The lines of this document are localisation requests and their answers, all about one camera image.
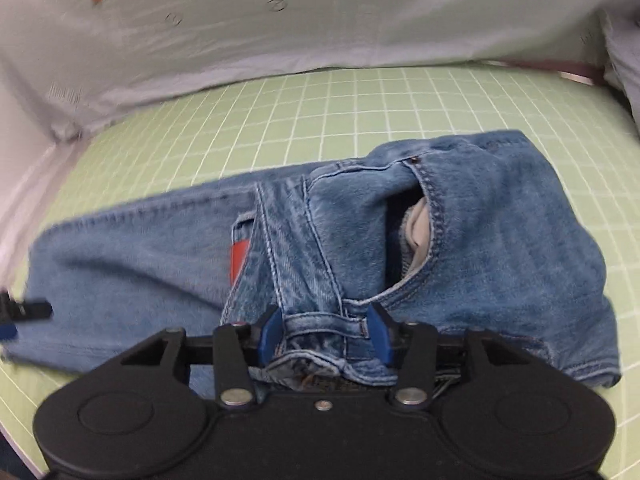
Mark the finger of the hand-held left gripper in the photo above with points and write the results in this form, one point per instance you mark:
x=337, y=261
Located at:
x=30, y=309

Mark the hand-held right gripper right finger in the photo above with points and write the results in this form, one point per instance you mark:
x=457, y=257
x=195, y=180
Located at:
x=380, y=335

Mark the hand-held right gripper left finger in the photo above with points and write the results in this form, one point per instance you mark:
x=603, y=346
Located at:
x=267, y=340

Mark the blue denim jeans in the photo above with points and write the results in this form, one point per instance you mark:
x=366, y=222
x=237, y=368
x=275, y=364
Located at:
x=475, y=240

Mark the green grid-pattern mat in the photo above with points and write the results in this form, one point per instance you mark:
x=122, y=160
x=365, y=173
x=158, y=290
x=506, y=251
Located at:
x=325, y=110

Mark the white carrot-print cloth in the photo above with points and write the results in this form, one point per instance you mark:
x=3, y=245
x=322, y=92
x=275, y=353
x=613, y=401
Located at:
x=250, y=35

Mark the pink fabric strip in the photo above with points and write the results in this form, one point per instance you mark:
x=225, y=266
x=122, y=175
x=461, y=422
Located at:
x=560, y=67

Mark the white crumpled cloth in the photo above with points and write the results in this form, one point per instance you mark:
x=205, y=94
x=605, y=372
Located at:
x=625, y=65

